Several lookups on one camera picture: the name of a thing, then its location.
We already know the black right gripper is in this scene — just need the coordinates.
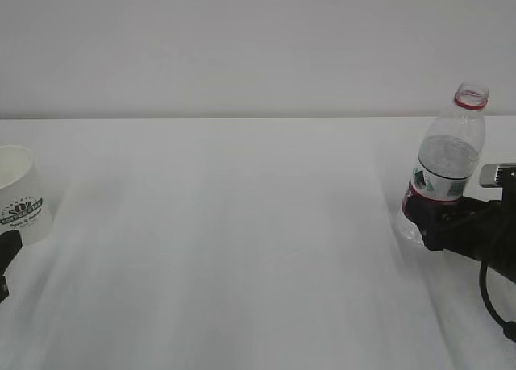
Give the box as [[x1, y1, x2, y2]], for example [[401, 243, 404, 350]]
[[404, 196, 515, 282]]

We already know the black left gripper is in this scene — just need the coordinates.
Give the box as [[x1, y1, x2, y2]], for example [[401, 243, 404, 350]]
[[0, 230, 21, 302]]

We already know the white paper coffee cup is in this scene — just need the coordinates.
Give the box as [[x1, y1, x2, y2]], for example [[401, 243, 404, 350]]
[[1, 145, 52, 245]]

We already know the clear plastic water bottle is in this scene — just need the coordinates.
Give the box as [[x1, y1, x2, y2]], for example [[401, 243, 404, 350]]
[[395, 82, 489, 244]]

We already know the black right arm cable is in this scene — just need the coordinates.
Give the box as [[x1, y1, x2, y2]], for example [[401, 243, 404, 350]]
[[478, 260, 516, 341]]

